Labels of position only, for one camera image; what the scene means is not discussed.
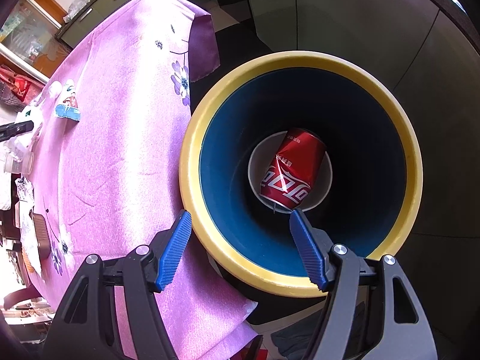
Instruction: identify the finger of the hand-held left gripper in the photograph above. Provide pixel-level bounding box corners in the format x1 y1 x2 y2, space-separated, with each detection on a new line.
0 121 35 141

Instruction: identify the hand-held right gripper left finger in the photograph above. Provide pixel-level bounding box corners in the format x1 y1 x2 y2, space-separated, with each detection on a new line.
43 210 193 360

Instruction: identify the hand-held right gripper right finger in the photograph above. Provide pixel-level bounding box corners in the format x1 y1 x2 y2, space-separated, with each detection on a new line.
289 209 439 360

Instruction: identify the clear plastic bottle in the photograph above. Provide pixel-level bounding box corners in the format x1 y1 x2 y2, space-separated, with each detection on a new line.
0 149 35 176

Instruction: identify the blue and white snack wrapper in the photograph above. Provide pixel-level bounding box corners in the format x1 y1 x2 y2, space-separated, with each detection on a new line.
55 95 82 121

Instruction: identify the red soda can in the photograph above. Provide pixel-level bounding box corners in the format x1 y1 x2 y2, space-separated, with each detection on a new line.
259 127 327 211

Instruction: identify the yellow-rimmed blue trash bin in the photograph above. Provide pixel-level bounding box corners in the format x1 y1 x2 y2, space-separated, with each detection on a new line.
179 49 424 325

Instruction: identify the red bag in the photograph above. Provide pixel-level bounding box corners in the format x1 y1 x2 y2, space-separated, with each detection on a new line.
0 64 32 111

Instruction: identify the white crumpled tissue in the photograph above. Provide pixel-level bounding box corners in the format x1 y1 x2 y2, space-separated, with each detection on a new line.
47 79 76 97

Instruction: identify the pink floral tablecloth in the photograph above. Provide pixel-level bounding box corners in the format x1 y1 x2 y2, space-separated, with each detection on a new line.
22 0 263 360

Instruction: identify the olive stove-side kitchen cabinet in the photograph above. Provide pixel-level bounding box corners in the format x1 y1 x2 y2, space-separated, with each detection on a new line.
60 0 160 50

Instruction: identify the wooden door frame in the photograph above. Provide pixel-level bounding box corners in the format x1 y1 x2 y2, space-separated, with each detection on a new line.
22 0 65 31

